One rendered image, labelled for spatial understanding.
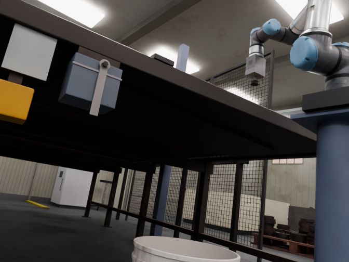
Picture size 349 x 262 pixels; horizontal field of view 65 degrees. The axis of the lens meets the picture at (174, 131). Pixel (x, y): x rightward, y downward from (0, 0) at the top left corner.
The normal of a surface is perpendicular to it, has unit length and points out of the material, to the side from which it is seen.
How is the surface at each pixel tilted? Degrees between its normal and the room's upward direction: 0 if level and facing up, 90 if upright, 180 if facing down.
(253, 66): 92
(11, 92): 90
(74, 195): 90
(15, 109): 90
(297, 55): 99
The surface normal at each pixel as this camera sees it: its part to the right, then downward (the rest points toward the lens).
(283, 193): -0.75, -0.26
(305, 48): -0.96, -0.04
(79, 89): 0.55, -0.12
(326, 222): -0.88, -0.23
